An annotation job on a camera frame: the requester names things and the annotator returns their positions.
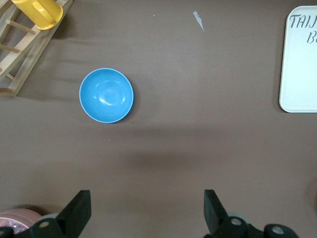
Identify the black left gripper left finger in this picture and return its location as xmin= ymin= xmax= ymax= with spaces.
xmin=29 ymin=189 xmax=92 ymax=238

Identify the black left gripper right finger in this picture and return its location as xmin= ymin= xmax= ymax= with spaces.
xmin=203 ymin=189 xmax=300 ymax=238

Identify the pink bowl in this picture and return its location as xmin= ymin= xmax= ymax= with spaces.
xmin=0 ymin=204 xmax=43 ymax=235

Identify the clear crumpled plastic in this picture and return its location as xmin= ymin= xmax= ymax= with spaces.
xmin=0 ymin=218 xmax=28 ymax=234

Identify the blue bowl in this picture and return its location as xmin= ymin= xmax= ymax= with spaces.
xmin=79 ymin=67 xmax=135 ymax=124

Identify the cream tray with bear print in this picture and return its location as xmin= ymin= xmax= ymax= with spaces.
xmin=279 ymin=5 xmax=317 ymax=114

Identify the wooden mug rack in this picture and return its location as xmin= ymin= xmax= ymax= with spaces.
xmin=0 ymin=0 xmax=74 ymax=98

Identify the small grey paper scrap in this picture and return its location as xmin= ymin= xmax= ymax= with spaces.
xmin=193 ymin=10 xmax=206 ymax=32

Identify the yellow mug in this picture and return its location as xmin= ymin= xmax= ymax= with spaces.
xmin=11 ymin=0 xmax=64 ymax=31

